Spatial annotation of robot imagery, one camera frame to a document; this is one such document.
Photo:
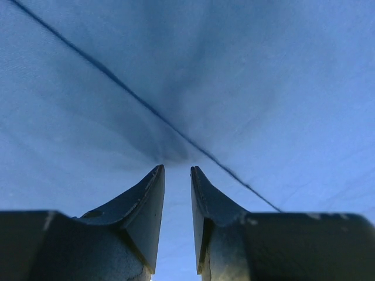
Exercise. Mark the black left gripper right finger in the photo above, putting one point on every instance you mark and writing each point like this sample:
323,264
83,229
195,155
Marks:
232,243

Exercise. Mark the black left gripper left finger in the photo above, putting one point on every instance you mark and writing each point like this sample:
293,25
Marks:
115,241

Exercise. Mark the blue surgical drape cloth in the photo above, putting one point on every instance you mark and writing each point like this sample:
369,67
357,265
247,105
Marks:
274,100

